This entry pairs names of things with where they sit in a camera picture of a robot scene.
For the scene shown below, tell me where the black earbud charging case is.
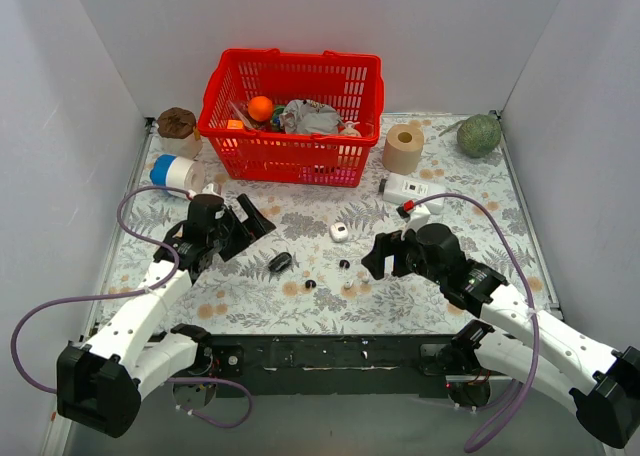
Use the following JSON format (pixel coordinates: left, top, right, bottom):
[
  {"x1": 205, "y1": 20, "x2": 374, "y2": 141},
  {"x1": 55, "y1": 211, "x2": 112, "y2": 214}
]
[{"x1": 267, "y1": 252, "x2": 293, "y2": 274}]

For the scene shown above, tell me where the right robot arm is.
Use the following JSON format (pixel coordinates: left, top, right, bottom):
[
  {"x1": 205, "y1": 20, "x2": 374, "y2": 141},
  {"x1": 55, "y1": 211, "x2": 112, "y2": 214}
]
[{"x1": 362, "y1": 224, "x2": 639, "y2": 449}]

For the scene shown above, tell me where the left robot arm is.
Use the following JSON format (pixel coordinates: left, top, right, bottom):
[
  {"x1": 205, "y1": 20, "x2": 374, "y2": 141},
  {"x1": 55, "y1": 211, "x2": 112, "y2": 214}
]
[{"x1": 56, "y1": 194, "x2": 276, "y2": 438}]

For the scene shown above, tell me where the white earbud charging case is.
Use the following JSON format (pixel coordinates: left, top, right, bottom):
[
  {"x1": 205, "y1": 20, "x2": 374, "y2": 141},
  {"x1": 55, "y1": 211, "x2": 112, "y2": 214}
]
[{"x1": 329, "y1": 222, "x2": 349, "y2": 243}]

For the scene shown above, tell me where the white rectangular bottle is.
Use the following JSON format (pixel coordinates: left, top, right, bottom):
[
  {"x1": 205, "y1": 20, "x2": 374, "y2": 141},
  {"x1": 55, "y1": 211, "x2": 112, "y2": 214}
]
[{"x1": 378, "y1": 173, "x2": 447, "y2": 205}]

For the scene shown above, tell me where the floral table mat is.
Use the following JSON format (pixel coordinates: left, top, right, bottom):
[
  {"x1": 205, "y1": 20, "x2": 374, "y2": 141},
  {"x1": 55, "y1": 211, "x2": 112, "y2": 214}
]
[{"x1": 97, "y1": 114, "x2": 559, "y2": 336}]

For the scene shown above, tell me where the brown paper roll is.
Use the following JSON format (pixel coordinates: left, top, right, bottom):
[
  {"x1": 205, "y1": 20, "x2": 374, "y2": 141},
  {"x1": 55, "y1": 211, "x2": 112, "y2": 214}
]
[{"x1": 382, "y1": 124, "x2": 424, "y2": 175}]

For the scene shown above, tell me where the red plastic shopping basket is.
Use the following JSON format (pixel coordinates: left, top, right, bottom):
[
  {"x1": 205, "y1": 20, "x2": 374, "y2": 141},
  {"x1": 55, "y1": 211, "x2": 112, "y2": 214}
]
[{"x1": 198, "y1": 49, "x2": 384, "y2": 187}]

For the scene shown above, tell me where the orange fruit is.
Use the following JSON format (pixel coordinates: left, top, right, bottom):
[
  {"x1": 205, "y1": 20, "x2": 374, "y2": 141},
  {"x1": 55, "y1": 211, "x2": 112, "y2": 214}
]
[{"x1": 247, "y1": 96, "x2": 274, "y2": 122}]

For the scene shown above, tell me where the crumpled grey foil bag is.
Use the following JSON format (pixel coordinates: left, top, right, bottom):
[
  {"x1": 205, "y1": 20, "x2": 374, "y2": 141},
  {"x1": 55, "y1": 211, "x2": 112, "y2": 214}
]
[{"x1": 279, "y1": 99, "x2": 342, "y2": 135}]

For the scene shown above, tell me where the green melon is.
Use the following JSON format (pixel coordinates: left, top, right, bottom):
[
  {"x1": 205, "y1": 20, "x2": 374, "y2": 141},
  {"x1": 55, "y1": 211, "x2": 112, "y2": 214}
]
[{"x1": 456, "y1": 114, "x2": 502, "y2": 158}]

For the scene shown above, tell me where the beige toy in basket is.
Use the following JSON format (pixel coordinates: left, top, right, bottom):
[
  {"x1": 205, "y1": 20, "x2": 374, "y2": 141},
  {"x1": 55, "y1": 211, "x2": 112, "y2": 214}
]
[{"x1": 340, "y1": 121, "x2": 361, "y2": 137}]

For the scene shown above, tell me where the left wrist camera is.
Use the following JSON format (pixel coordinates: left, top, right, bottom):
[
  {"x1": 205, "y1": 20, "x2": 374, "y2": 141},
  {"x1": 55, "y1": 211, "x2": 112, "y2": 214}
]
[{"x1": 188, "y1": 183, "x2": 221, "y2": 200}]

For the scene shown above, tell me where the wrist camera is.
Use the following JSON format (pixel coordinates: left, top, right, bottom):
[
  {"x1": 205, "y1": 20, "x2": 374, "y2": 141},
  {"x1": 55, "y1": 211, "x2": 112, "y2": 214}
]
[
  {"x1": 396, "y1": 201, "x2": 431, "y2": 240},
  {"x1": 188, "y1": 183, "x2": 221, "y2": 200}
]

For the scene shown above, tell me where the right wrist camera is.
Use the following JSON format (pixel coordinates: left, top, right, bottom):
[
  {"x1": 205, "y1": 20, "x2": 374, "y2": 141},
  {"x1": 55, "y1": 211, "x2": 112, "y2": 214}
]
[{"x1": 396, "y1": 201, "x2": 431, "y2": 240}]

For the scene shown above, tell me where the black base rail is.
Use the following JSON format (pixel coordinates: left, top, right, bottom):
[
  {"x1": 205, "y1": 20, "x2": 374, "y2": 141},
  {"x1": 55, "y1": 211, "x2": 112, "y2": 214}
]
[{"x1": 154, "y1": 333, "x2": 506, "y2": 400}]

